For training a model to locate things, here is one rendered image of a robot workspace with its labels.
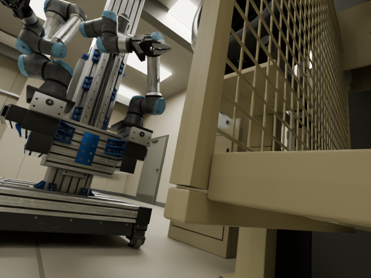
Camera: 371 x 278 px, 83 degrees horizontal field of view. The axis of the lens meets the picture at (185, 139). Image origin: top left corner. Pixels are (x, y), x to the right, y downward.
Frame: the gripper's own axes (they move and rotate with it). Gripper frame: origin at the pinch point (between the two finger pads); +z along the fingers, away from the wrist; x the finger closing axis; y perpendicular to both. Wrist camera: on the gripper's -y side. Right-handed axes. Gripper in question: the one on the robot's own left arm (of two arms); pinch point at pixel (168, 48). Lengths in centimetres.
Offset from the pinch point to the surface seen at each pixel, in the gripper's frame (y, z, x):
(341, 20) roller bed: 0, 75, -15
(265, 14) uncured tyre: -12.7, 38.4, -21.9
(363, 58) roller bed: -23, 77, -11
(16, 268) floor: -92, -45, 24
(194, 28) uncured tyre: 10.7, 12.7, -4.6
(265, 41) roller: -23.7, 37.9, -17.6
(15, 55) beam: 425, -489, 285
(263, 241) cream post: -78, 44, 39
